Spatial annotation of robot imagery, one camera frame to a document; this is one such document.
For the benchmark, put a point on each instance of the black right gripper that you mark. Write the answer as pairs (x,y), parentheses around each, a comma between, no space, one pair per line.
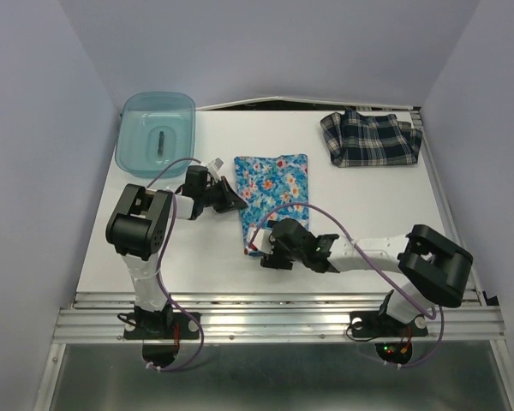
(276,259)

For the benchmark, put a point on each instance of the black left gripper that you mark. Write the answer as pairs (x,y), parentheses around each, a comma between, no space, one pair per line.
(229,199)

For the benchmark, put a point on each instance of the blue floral skirt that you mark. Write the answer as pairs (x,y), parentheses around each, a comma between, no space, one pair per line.
(276,186)

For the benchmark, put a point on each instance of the navy plaid pleated skirt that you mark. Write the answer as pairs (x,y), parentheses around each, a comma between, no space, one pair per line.
(355,140)

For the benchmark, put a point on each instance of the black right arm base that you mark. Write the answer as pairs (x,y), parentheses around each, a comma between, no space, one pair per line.
(364,325)

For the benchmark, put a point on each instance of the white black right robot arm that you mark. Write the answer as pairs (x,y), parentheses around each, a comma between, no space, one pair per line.
(437,269)

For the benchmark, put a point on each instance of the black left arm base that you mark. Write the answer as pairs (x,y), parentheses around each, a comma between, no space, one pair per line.
(141,325)

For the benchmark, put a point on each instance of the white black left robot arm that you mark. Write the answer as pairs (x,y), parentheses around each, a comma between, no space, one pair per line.
(140,226)

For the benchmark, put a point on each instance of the clear blue plastic bin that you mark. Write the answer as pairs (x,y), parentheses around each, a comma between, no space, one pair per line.
(156,134)

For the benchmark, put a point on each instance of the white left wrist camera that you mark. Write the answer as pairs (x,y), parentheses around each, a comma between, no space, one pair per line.
(213,168)

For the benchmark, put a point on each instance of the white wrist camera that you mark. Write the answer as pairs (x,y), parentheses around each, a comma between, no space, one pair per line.
(213,168)
(259,241)

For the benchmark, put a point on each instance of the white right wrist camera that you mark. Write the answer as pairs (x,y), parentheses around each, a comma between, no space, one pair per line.
(259,241)

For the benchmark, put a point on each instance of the aluminium table frame rail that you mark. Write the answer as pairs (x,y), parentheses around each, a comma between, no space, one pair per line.
(276,340)

